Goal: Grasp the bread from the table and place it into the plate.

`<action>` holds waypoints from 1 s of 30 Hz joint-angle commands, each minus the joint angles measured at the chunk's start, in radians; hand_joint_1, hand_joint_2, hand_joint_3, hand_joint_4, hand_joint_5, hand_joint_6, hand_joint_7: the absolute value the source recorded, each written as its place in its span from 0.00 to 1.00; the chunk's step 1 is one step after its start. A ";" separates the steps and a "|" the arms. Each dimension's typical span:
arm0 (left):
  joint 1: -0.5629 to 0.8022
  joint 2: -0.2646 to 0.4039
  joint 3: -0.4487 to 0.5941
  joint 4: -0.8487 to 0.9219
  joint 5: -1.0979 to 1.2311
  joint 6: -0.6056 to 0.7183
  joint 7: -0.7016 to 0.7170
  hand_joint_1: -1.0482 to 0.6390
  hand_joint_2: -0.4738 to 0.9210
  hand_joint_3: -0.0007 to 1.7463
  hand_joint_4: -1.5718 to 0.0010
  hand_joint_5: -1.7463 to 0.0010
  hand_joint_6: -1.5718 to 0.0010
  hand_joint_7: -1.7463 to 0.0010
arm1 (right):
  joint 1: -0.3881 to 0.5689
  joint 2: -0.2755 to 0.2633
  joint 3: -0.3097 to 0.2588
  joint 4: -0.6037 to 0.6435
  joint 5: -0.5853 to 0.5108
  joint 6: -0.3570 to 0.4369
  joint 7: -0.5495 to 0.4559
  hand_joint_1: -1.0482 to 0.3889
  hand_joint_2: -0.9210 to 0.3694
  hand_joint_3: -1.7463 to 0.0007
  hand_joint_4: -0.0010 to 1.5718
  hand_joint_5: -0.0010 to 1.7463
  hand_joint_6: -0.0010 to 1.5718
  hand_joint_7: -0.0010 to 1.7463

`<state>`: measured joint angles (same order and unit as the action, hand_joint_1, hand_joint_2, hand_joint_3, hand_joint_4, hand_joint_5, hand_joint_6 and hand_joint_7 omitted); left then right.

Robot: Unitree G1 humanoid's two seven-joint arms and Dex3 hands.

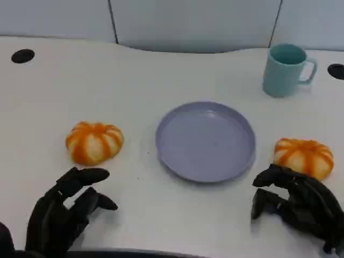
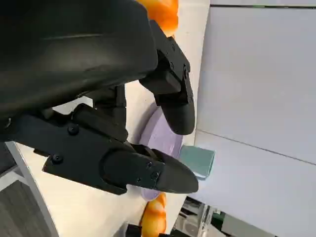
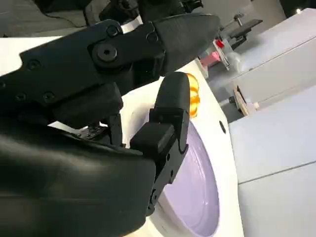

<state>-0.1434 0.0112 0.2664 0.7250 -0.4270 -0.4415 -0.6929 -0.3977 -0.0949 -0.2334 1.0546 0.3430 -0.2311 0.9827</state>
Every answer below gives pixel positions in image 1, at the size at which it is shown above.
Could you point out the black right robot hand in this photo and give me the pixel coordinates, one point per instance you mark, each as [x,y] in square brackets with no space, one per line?
[309,204]

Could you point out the lilac plate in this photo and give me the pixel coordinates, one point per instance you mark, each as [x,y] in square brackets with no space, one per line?
[205,141]

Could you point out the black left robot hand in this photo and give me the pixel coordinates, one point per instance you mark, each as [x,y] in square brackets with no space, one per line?
[53,212]

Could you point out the orange white toy bread roll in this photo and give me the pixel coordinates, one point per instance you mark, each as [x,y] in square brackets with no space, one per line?
[303,157]
[94,142]

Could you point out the pale green mug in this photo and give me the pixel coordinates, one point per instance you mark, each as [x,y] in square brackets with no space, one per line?
[282,72]

